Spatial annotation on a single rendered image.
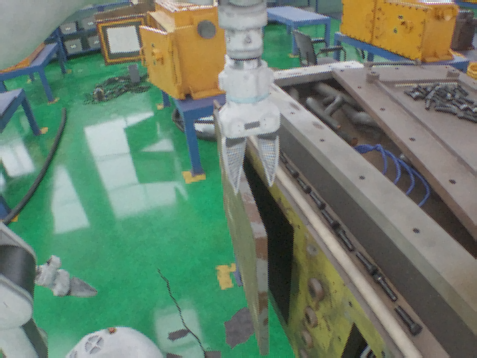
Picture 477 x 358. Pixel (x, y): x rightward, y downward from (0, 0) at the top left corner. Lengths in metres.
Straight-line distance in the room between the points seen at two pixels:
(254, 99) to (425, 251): 0.35
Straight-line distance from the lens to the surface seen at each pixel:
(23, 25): 0.35
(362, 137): 1.01
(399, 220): 0.57
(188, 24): 2.91
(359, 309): 0.59
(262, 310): 0.90
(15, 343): 1.14
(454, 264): 0.54
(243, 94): 0.52
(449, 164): 0.71
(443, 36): 4.42
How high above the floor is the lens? 1.71
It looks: 36 degrees down
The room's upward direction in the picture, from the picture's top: 5 degrees counter-clockwise
